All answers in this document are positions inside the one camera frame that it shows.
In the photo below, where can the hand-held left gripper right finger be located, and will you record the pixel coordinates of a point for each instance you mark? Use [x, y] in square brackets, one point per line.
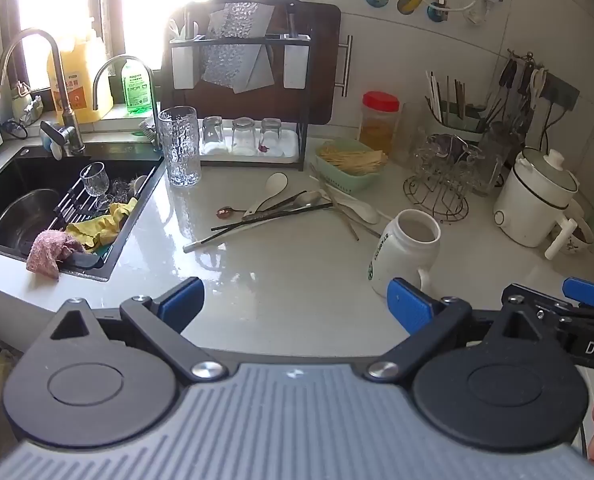
[409, 307]

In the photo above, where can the black sink drain rack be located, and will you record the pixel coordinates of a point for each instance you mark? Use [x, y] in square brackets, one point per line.
[77, 206]

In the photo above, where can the dried noodle strips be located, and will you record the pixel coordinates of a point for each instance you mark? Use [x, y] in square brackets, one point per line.
[352, 158]

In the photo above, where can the white drip tray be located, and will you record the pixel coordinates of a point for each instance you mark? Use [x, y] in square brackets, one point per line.
[291, 147]

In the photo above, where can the red-lidded plastic jar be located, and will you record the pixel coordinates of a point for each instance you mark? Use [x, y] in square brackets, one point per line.
[379, 125]

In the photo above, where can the hanging kitchen utensils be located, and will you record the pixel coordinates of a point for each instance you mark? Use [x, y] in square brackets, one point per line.
[522, 82]

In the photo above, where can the pale green utensil holder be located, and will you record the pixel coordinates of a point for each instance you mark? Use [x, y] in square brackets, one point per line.
[457, 127]

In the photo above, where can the patterned white chopstick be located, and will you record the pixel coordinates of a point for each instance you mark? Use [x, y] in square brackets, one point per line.
[332, 186]

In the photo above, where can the yellow oil bottle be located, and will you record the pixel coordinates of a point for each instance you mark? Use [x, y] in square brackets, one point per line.
[77, 85]

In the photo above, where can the black wall socket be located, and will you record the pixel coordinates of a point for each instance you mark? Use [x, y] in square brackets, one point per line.
[562, 92]

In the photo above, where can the black chopstick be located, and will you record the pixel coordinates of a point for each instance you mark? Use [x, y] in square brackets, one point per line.
[227, 235]
[277, 216]

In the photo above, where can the embossed metal spoon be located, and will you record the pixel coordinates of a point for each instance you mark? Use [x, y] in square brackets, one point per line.
[309, 199]

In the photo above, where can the rose gold spoon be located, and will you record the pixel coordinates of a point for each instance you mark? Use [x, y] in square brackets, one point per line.
[224, 212]

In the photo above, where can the tall textured glass mug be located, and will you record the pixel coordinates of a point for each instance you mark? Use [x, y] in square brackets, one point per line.
[179, 145]

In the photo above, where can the white electric pot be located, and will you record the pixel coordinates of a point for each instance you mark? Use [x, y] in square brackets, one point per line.
[532, 202]

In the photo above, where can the wooden cutting board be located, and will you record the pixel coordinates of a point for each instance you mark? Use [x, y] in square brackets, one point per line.
[322, 60]

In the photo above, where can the white ceramic spoon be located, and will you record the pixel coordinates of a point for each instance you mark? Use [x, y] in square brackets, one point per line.
[364, 211]

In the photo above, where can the small steel faucet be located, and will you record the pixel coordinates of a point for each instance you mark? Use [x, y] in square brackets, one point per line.
[151, 85]

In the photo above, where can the floral ceramic cup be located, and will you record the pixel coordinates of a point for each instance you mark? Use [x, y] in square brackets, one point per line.
[577, 234]

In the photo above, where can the black metal rack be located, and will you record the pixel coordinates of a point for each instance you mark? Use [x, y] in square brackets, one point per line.
[304, 110]

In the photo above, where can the black kitchen sink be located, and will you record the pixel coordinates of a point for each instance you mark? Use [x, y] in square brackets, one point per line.
[37, 170]

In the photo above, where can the yellow cloth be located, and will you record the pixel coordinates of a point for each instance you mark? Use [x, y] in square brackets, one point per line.
[104, 224]

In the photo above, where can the small pale green bottle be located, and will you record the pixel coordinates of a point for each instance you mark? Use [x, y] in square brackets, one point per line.
[27, 105]

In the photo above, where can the upturned drinking glass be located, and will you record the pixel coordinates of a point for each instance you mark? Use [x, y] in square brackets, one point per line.
[271, 135]
[243, 135]
[212, 132]

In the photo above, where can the bundle of upright chopsticks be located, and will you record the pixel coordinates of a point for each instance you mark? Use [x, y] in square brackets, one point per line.
[447, 95]

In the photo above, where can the white ceramic mug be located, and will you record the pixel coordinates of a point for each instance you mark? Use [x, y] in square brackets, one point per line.
[407, 252]

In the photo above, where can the white spatula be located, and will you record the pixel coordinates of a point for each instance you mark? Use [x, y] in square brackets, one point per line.
[277, 182]

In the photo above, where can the pink cloth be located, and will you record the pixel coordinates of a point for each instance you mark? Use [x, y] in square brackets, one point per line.
[49, 252]

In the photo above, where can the green detergent bottle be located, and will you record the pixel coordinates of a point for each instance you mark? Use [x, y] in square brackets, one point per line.
[136, 91]

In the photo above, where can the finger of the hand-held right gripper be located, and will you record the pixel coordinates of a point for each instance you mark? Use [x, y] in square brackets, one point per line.
[567, 310]
[589, 289]

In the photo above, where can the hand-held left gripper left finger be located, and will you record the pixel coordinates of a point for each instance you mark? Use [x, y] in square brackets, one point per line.
[182, 302]

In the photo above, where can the small wine glass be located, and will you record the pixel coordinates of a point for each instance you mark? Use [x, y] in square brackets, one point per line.
[95, 180]

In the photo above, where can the steel pot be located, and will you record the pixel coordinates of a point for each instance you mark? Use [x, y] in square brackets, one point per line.
[22, 217]

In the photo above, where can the green plastic basket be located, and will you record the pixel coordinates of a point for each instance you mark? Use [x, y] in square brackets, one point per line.
[347, 180]

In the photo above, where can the tall steel faucet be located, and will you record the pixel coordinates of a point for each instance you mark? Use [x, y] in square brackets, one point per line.
[63, 85]

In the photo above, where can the white holder box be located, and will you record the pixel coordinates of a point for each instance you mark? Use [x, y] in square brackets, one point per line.
[296, 62]
[183, 66]

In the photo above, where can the wooden chopstick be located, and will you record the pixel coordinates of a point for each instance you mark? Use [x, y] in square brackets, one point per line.
[369, 230]
[349, 227]

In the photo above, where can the clear glass pitcher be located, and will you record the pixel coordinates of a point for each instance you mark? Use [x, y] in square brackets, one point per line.
[416, 135]

